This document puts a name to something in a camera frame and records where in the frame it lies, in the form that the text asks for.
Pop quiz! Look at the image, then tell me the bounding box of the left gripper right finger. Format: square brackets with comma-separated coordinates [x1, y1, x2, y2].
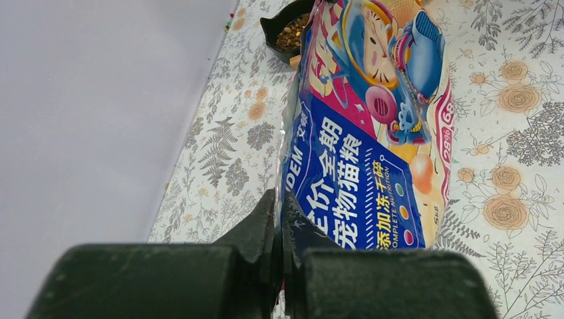
[281, 191, 497, 318]

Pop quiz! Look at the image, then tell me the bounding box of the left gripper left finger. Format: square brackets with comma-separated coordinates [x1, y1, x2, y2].
[27, 189, 278, 318]

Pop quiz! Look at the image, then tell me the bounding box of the pink blue pet food bag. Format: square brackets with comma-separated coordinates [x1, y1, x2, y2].
[282, 1, 454, 250]

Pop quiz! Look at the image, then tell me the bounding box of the floral table mat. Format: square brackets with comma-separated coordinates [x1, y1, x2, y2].
[148, 1, 563, 318]

